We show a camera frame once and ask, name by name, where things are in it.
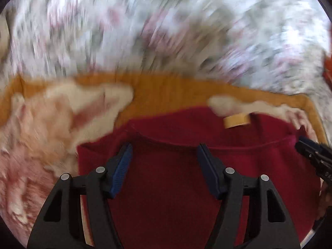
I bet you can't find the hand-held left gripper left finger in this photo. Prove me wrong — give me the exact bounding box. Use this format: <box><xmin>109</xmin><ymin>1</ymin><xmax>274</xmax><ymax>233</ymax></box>
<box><xmin>27</xmin><ymin>142</ymin><xmax>134</xmax><ymax>249</ymax></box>

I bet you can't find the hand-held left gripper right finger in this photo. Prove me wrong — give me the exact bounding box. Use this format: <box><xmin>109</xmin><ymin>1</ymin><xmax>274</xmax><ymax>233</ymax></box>
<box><xmin>196</xmin><ymin>143</ymin><xmax>301</xmax><ymax>249</ymax></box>

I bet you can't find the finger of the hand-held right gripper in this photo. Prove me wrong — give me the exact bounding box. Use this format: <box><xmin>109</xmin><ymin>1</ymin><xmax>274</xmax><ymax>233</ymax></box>
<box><xmin>295</xmin><ymin>140</ymin><xmax>332</xmax><ymax>181</ymax></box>
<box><xmin>299</xmin><ymin>135</ymin><xmax>332</xmax><ymax>161</ymax></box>

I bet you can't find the dark red sweater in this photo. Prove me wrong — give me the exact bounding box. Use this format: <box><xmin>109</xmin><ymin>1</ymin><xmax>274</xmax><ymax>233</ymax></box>
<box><xmin>76</xmin><ymin>106</ymin><xmax>322</xmax><ymax>249</ymax></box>

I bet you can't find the orange cloth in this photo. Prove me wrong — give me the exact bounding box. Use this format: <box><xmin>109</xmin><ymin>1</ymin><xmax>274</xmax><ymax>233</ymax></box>
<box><xmin>322</xmin><ymin>53</ymin><xmax>332</xmax><ymax>82</ymax></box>

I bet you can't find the orange cream plush flower blanket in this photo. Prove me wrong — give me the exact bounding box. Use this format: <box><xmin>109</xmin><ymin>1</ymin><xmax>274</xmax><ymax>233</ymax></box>
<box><xmin>0</xmin><ymin>74</ymin><xmax>328</xmax><ymax>242</ymax></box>

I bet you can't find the floral bedsheet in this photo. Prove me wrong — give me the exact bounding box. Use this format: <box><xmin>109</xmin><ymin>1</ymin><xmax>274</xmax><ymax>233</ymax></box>
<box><xmin>0</xmin><ymin>0</ymin><xmax>332</xmax><ymax>147</ymax></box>

